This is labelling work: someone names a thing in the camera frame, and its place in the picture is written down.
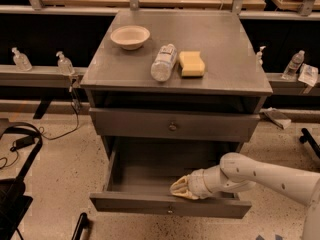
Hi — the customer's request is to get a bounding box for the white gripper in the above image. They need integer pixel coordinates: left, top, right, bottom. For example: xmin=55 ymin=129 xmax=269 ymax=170
xmin=170 ymin=169 xmax=212 ymax=200

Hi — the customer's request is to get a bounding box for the grey drawer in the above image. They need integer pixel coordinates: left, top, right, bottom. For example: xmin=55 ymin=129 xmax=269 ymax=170
xmin=89 ymin=108 xmax=259 ymax=142
xmin=90 ymin=141 xmax=251 ymax=219

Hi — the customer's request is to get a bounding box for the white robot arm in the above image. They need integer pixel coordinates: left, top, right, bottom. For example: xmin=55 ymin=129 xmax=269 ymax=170
xmin=170 ymin=152 xmax=320 ymax=240

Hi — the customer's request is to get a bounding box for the grey top drawer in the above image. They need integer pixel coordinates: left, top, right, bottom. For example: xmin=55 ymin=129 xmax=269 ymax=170
xmin=89 ymin=108 xmax=259 ymax=142

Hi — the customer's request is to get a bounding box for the grey drawer cabinet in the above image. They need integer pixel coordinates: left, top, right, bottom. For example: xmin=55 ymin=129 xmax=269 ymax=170
xmin=81 ymin=10 xmax=272 ymax=152

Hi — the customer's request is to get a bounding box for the black bar on floor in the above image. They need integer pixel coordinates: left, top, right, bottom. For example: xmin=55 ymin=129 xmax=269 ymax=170
xmin=71 ymin=212 xmax=89 ymax=240

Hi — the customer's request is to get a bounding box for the clear plastic water bottle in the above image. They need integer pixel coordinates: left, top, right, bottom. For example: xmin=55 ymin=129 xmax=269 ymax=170
xmin=151 ymin=44 xmax=177 ymax=82

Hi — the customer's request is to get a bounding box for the yellow sponge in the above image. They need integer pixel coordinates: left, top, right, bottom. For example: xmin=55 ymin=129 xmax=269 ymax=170
xmin=179 ymin=51 xmax=205 ymax=77

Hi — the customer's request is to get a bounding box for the black caster base right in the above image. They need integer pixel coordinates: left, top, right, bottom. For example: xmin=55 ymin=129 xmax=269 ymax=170
xmin=299 ymin=128 xmax=320 ymax=158

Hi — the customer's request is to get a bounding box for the clear pump bottle right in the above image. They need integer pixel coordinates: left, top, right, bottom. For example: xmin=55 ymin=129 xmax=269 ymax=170
xmin=256 ymin=46 xmax=266 ymax=66

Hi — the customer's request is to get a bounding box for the clear pump bottle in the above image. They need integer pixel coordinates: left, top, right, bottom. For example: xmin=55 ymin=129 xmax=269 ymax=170
xmin=256 ymin=46 xmax=266 ymax=66
xmin=56 ymin=51 xmax=75 ymax=76
xmin=11 ymin=47 xmax=32 ymax=72

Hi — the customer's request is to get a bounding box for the upright clear water bottle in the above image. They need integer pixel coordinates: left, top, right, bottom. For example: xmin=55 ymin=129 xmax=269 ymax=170
xmin=282 ymin=50 xmax=305 ymax=79

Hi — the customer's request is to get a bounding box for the white paper bowl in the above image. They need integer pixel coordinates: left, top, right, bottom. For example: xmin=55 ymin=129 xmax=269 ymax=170
xmin=110 ymin=25 xmax=150 ymax=50

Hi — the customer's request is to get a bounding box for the clear plastic packet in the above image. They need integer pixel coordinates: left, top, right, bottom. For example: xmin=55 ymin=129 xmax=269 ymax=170
xmin=298 ymin=63 xmax=318 ymax=87

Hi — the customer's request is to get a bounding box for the black power adapter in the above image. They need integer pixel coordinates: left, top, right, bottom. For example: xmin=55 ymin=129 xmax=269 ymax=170
xmin=10 ymin=136 xmax=35 ymax=152

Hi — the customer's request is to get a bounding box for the black chair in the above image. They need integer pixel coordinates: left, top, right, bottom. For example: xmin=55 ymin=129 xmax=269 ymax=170
xmin=0 ymin=118 xmax=43 ymax=240

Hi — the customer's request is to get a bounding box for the clear pump bottle far left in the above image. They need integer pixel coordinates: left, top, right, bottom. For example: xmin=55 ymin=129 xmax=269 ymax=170
xmin=11 ymin=47 xmax=32 ymax=72

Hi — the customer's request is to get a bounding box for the black cable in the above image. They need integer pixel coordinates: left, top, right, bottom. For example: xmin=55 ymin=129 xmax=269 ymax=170
xmin=38 ymin=87 xmax=82 ymax=142

